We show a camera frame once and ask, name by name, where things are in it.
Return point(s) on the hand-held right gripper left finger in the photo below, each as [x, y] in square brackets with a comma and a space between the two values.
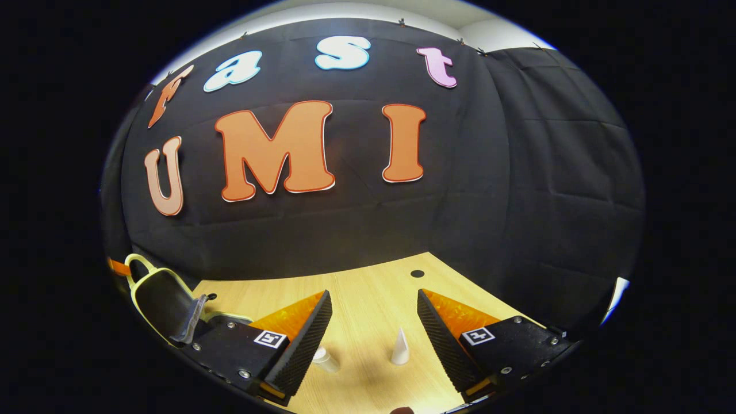
[307, 345]

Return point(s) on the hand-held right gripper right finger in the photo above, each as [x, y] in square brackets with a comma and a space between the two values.
[440, 339]

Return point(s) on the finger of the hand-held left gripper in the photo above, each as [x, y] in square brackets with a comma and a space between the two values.
[119, 267]

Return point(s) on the white foam pump bottle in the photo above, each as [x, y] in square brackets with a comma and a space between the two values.
[326, 360]

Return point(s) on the white cone-shaped tube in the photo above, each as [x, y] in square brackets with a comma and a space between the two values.
[400, 351]

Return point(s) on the cream yellow suitcase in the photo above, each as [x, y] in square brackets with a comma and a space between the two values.
[164, 299]

